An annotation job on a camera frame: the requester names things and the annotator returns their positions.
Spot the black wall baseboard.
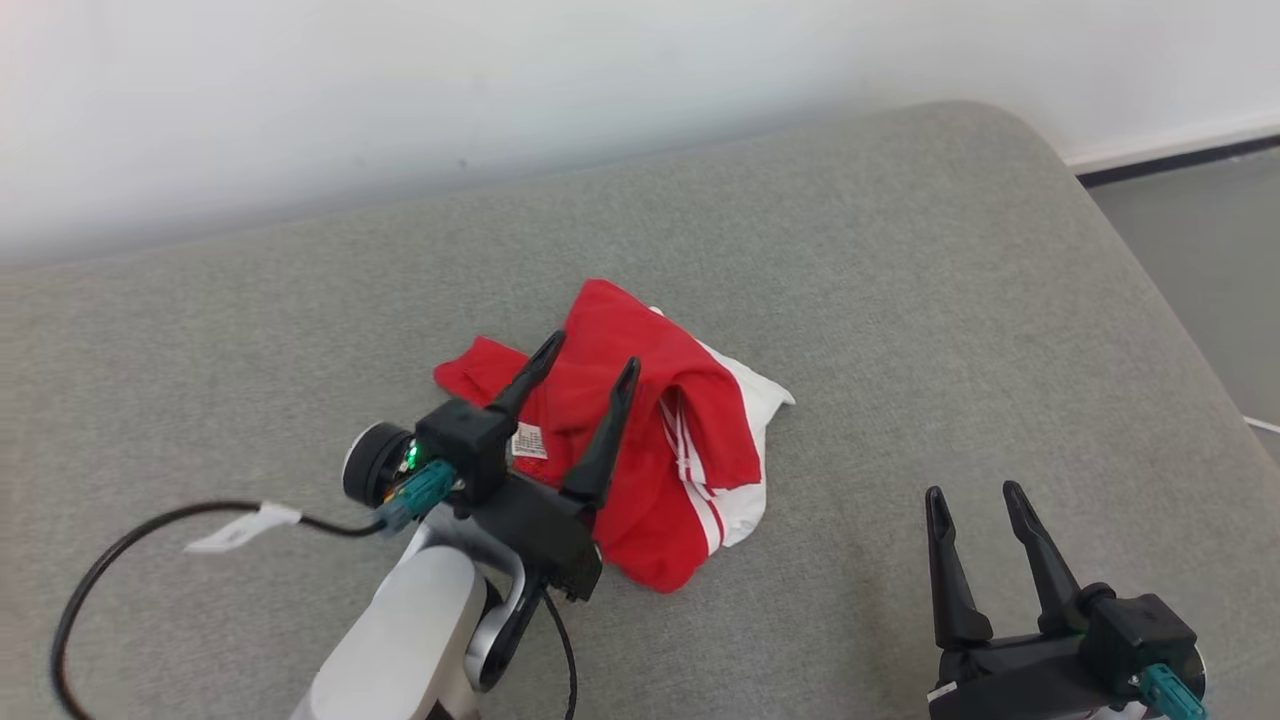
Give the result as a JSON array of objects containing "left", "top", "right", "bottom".
[{"left": 1076, "top": 132, "right": 1280, "bottom": 189}]

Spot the teal left cable plug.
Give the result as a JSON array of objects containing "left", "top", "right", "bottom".
[{"left": 378, "top": 460, "right": 458, "bottom": 531}]

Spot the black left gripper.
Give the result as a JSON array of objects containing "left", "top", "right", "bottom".
[{"left": 455, "top": 331, "right": 642, "bottom": 603}]

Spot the black cable with white label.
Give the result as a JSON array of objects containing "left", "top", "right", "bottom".
[{"left": 50, "top": 500, "right": 389, "bottom": 720}]

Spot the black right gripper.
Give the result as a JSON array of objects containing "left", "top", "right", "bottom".
[{"left": 925, "top": 481, "right": 1131, "bottom": 720}]

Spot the red Bulls basketball jersey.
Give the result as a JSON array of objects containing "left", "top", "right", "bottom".
[{"left": 433, "top": 278, "right": 797, "bottom": 595}]

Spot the teal cable plug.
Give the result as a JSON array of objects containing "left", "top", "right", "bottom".
[
  {"left": 378, "top": 460, "right": 458, "bottom": 531},
  {"left": 1133, "top": 663, "right": 1209, "bottom": 720}
]

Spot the teal right cable plug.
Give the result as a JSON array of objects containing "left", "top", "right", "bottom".
[{"left": 1133, "top": 663, "right": 1209, "bottom": 720}]

